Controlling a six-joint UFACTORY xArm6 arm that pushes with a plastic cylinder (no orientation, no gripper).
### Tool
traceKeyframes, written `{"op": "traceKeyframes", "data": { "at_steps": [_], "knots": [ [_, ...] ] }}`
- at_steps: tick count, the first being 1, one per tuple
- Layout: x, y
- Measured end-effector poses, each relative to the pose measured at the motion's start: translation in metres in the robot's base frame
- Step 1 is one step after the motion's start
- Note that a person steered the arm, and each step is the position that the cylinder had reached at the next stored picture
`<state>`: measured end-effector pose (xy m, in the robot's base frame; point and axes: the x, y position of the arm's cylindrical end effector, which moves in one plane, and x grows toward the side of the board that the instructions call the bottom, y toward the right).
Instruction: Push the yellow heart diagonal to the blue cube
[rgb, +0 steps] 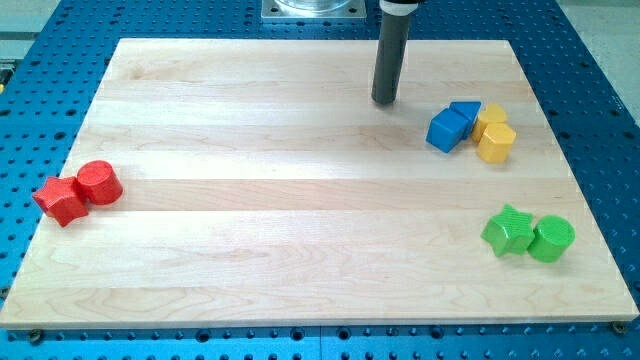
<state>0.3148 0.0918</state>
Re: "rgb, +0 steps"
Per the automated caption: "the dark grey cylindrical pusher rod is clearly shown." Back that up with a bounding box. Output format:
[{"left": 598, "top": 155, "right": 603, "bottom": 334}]
[{"left": 371, "top": 0, "right": 419, "bottom": 105}]

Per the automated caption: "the blue cube block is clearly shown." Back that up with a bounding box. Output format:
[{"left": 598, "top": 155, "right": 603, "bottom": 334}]
[{"left": 426, "top": 109, "right": 467, "bottom": 153}]

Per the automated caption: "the yellow heart block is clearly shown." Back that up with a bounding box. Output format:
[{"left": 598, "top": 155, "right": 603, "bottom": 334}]
[{"left": 471, "top": 103, "right": 507, "bottom": 143}]

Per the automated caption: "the blue triangle block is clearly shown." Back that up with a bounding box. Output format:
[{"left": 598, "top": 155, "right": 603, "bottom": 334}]
[{"left": 449, "top": 101, "right": 482, "bottom": 139}]

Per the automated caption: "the yellow hexagon block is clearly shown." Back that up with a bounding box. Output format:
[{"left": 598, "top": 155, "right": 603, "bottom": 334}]
[{"left": 477, "top": 123, "right": 517, "bottom": 163}]

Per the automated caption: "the blue perforated table plate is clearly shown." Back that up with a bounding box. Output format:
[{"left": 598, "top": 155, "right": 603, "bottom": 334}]
[{"left": 1, "top": 1, "right": 639, "bottom": 359}]

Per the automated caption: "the light wooden board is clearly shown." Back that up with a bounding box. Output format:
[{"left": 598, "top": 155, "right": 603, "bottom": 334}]
[{"left": 1, "top": 38, "right": 638, "bottom": 330}]

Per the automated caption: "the green star block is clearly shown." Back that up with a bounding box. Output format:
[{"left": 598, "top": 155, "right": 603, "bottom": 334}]
[{"left": 481, "top": 204, "right": 535, "bottom": 257}]

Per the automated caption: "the green cylinder block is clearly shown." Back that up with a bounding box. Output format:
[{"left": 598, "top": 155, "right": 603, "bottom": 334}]
[{"left": 527, "top": 215, "right": 575, "bottom": 263}]

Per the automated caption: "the red cylinder block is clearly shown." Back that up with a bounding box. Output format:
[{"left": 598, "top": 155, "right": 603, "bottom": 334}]
[{"left": 77, "top": 160, "right": 123, "bottom": 205}]

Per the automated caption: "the red star block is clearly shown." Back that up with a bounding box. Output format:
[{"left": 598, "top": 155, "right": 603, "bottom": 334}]
[{"left": 32, "top": 176, "right": 89, "bottom": 227}]

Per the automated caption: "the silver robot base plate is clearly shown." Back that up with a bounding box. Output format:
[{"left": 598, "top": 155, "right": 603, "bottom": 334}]
[{"left": 261, "top": 0, "right": 366, "bottom": 20}]

